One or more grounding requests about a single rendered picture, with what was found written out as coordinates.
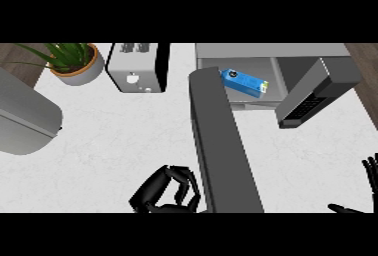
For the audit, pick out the grey microwave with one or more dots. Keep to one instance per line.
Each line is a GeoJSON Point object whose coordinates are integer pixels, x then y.
{"type": "Point", "coordinates": [315, 83]}

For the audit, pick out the silver toaster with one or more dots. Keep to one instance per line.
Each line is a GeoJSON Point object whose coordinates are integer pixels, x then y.
{"type": "Point", "coordinates": [138, 68]}

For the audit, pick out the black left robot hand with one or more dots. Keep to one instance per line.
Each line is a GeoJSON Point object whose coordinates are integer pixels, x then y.
{"type": "Point", "coordinates": [153, 190]}

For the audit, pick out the grey rounded appliance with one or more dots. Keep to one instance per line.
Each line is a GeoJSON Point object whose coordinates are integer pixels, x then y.
{"type": "Point", "coordinates": [23, 116]}

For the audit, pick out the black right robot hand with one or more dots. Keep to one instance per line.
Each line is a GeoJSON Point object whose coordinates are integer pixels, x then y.
{"type": "Point", "coordinates": [370, 173]}

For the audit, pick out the green potted plant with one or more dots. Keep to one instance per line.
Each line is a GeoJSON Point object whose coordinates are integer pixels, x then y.
{"type": "Point", "coordinates": [75, 63]}

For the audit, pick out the blue milk carton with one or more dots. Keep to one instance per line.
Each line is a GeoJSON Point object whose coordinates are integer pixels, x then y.
{"type": "Point", "coordinates": [245, 82]}

